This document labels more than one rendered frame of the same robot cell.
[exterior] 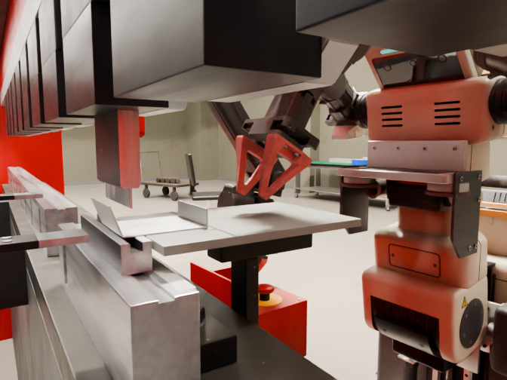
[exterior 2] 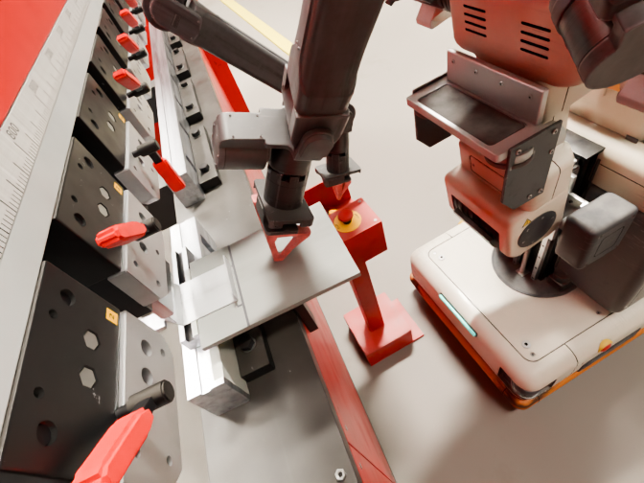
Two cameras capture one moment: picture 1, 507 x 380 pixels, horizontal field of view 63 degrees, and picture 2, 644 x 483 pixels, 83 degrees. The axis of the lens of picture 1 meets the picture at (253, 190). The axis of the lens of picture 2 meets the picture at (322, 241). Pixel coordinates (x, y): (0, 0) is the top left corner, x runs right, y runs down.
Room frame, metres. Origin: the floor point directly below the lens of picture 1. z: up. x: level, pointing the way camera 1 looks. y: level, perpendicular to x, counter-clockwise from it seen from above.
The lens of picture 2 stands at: (0.23, -0.26, 1.45)
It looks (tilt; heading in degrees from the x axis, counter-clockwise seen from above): 49 degrees down; 30
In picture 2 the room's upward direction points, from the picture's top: 23 degrees counter-clockwise
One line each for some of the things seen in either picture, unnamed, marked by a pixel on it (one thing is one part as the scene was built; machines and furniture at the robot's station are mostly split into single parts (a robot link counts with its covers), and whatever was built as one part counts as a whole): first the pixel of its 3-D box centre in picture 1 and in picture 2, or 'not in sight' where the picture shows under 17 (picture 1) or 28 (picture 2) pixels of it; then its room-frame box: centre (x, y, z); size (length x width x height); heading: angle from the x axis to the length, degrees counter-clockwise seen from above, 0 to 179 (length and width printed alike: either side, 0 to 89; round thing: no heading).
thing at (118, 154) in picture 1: (116, 158); (155, 281); (0.44, 0.15, 1.08); 0.10 x 0.02 x 0.10; 33
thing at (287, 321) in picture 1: (247, 307); (338, 219); (0.84, 0.01, 0.75); 0.20 x 0.16 x 0.18; 37
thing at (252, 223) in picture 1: (236, 222); (267, 268); (0.52, 0.02, 1.00); 0.26 x 0.18 x 0.01; 123
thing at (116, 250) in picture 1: (111, 238); (187, 293); (0.47, 0.17, 0.99); 0.20 x 0.03 x 0.03; 33
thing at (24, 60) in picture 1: (46, 91); (111, 61); (0.93, 0.46, 1.21); 0.15 x 0.09 x 0.17; 33
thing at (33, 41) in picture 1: (59, 79); (106, 98); (0.76, 0.35, 1.21); 0.15 x 0.09 x 0.17; 33
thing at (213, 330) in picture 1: (160, 304); (241, 304); (0.51, 0.12, 0.89); 0.30 x 0.05 x 0.03; 33
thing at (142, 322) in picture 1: (109, 285); (204, 303); (0.49, 0.18, 0.92); 0.39 x 0.06 x 0.10; 33
